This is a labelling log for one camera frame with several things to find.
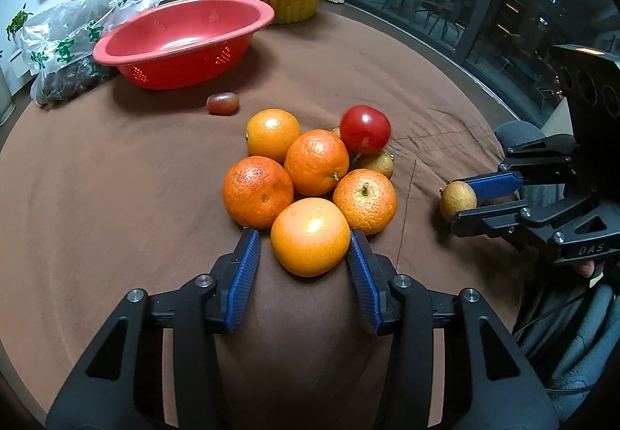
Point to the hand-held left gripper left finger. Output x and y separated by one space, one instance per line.
242 279

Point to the small dark red tomato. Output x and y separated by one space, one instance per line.
223 103

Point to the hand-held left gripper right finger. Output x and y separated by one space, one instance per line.
365 284

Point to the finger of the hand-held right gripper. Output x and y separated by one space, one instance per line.
489 216
496 185

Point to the person's grey clothing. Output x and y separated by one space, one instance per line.
571 342

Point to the red plastic colander basin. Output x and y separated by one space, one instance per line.
184 37

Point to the small potted plant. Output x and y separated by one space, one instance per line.
19 20

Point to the person's right hand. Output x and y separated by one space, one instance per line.
585 269

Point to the clear plastic bag of vegetables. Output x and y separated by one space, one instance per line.
72 42

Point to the orange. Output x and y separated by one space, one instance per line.
310 241
272 133
365 204
256 192
317 162

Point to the tan longan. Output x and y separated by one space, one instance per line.
456 202
335 132
378 164

